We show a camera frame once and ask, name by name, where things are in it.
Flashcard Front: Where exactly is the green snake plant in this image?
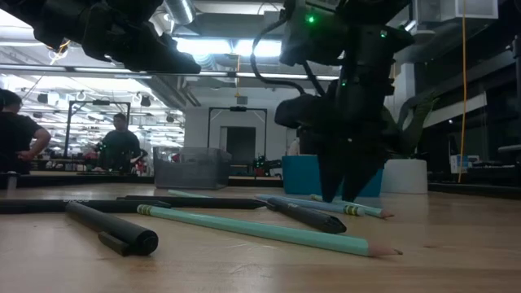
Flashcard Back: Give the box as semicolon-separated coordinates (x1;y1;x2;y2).
380;94;440;160

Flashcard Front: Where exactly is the ceiling light panel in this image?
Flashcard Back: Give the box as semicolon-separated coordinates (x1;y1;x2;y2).
174;37;284;59

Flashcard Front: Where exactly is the black pen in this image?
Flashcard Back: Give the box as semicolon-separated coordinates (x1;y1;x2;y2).
116;195;268;211
266;196;348;235
0;198;172;216
64;202;160;257

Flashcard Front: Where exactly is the white box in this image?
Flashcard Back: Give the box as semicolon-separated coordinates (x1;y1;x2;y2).
449;154;481;175

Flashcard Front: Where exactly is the black monitor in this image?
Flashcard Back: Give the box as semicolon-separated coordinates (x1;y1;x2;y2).
296;125;322;156

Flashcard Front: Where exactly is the yellow cable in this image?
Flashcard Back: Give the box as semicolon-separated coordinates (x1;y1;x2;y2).
457;0;468;184

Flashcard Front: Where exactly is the teal pencil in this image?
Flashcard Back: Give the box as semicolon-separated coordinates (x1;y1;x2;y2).
309;194;395;220
136;203;404;258
167;189;212;199

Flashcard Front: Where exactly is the blue plastic tray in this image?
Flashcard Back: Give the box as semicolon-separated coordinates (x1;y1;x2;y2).
281;154;384;199

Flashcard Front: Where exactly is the white plant pot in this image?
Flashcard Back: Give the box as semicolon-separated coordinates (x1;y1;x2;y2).
380;158;429;195

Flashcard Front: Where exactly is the light blue pencil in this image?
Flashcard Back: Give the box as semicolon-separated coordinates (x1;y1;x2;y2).
255;194;366;217

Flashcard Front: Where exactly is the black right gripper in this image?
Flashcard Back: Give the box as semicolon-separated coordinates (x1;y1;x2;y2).
274;79;394;203

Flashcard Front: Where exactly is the black metal gantry frame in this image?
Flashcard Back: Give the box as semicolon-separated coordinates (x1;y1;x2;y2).
63;99;132;160
207;106;269;164

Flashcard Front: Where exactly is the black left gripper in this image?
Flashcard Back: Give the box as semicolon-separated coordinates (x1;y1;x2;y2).
81;0;203;75

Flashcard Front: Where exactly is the black aluminium table frame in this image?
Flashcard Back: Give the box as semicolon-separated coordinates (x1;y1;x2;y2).
0;173;521;200

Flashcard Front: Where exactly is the grey translucent plastic bin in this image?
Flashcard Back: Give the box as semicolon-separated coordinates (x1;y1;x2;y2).
153;146;232;190

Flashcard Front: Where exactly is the person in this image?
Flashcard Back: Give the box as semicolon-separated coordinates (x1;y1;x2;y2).
0;88;53;176
94;112;142;173

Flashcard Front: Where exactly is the ceiling light strip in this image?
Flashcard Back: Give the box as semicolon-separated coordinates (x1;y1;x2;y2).
0;63;339;81

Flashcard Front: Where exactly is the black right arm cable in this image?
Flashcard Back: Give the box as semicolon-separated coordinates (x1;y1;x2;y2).
249;15;326;97

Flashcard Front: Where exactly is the background robot with green lights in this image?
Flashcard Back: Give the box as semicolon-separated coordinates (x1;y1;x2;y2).
251;155;284;177

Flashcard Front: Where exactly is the silver ceiling duct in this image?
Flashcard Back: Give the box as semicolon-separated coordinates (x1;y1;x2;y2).
162;0;197;26

